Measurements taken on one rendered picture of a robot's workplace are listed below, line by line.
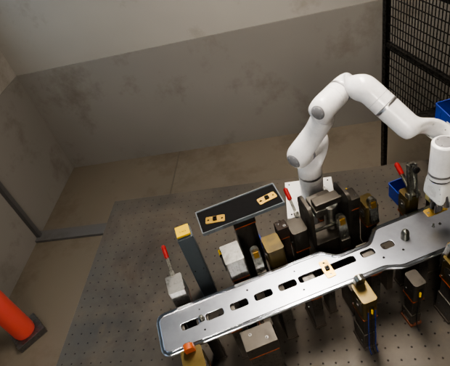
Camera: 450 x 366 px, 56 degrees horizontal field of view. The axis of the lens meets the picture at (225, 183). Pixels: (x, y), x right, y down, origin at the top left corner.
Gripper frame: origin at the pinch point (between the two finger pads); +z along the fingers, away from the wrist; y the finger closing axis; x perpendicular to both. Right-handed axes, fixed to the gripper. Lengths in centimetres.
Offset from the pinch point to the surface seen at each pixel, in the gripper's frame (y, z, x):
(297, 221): -22, 4, -49
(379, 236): -5.0, 11.9, -20.9
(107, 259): -80, 42, -146
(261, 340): 19, 9, -81
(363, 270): 6.7, 11.8, -34.8
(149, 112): -263, 63, -100
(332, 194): -18.6, -6.9, -33.7
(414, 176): -15.2, -3.2, 0.8
